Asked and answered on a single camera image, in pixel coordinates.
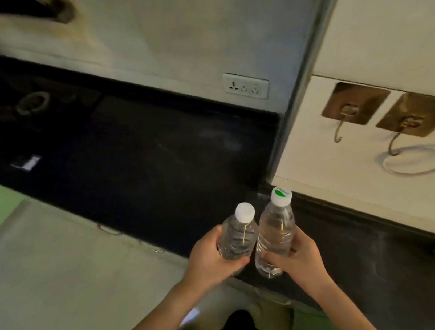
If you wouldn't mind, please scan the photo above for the person's left hand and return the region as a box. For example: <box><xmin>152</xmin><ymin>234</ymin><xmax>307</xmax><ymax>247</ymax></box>
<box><xmin>172</xmin><ymin>222</ymin><xmax>255</xmax><ymax>298</ymax></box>

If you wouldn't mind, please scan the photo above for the person's right hand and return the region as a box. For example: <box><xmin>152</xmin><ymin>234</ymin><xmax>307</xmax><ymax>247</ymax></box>
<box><xmin>258</xmin><ymin>222</ymin><xmax>335</xmax><ymax>303</ymax></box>

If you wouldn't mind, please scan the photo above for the clear plastic water bottle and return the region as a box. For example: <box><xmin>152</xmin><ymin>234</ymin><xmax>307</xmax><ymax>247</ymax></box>
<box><xmin>212</xmin><ymin>201</ymin><xmax>263</xmax><ymax>264</ymax></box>

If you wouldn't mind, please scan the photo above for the green-marked cap water bottle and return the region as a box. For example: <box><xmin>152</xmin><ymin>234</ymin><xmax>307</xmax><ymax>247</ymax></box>
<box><xmin>244</xmin><ymin>184</ymin><xmax>304</xmax><ymax>281</ymax></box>

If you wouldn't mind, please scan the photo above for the small blue packet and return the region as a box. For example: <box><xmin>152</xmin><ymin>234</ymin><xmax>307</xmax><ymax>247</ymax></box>
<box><xmin>9</xmin><ymin>153</ymin><xmax>43</xmax><ymax>174</ymax></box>

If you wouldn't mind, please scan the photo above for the black gas stove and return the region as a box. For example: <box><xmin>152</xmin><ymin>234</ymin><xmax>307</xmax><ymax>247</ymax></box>
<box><xmin>0</xmin><ymin>26</ymin><xmax>110</xmax><ymax>162</ymax></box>

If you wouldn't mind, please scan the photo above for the round stove burner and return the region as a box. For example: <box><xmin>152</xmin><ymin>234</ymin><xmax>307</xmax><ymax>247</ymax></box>
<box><xmin>13</xmin><ymin>89</ymin><xmax>52</xmax><ymax>118</ymax></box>

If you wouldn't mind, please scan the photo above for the black range hood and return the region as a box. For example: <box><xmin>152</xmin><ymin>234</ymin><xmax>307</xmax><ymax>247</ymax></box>
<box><xmin>0</xmin><ymin>0</ymin><xmax>77</xmax><ymax>33</ymax></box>

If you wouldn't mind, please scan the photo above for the white hanging cord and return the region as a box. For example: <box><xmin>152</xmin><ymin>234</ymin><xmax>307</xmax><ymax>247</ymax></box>
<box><xmin>374</xmin><ymin>112</ymin><xmax>435</xmax><ymax>236</ymax></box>

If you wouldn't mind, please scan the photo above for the adhesive metal wall hook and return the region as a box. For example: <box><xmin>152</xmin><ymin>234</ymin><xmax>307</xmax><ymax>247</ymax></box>
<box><xmin>371</xmin><ymin>88</ymin><xmax>435</xmax><ymax>159</ymax></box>
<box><xmin>317</xmin><ymin>75</ymin><xmax>397</xmax><ymax>145</ymax></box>

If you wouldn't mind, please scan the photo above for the white wall socket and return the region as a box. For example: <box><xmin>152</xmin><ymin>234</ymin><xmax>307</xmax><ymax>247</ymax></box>
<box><xmin>222</xmin><ymin>67</ymin><xmax>272</xmax><ymax>105</ymax></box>

